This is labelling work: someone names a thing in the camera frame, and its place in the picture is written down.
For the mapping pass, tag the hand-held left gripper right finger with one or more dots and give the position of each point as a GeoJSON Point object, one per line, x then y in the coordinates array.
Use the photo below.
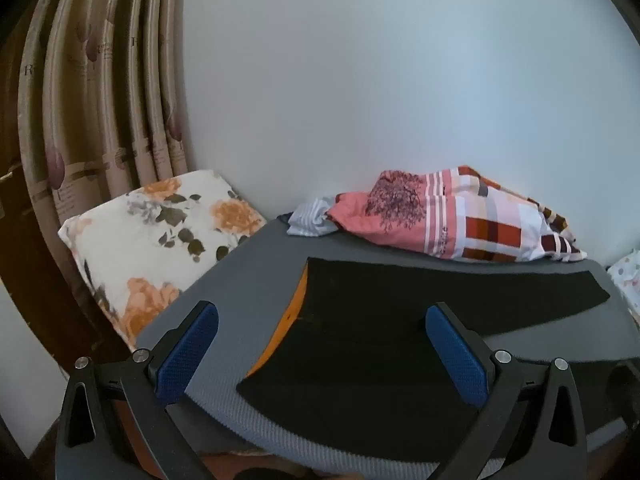
{"type": "Point", "coordinates": [457, 360]}

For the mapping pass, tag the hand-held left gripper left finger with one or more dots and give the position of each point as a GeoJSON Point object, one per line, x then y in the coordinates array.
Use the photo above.
{"type": "Point", "coordinates": [187, 355]}

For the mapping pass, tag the black pants with orange lining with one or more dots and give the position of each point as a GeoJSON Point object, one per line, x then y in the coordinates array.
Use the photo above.
{"type": "Point", "coordinates": [375, 350]}

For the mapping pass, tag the grey mesh mattress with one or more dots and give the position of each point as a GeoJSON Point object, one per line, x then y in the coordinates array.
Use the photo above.
{"type": "Point", "coordinates": [240, 300]}

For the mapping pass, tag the floral pillow with orange roses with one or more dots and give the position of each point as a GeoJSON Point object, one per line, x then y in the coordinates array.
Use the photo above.
{"type": "Point", "coordinates": [150, 240]}

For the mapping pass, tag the pink checked blanket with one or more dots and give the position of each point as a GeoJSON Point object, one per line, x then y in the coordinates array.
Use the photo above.
{"type": "Point", "coordinates": [475, 215]}

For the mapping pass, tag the white grey cloth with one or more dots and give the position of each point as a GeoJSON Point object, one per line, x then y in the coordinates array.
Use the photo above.
{"type": "Point", "coordinates": [310, 220]}

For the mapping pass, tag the brown wooden door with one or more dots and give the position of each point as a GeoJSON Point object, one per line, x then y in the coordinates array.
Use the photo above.
{"type": "Point", "coordinates": [20, 270]}

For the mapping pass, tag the white floral pillow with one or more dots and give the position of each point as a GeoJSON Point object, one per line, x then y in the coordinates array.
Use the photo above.
{"type": "Point", "coordinates": [627, 280]}

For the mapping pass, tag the beige patterned curtain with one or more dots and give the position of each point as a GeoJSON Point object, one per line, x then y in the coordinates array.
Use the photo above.
{"type": "Point", "coordinates": [100, 110]}

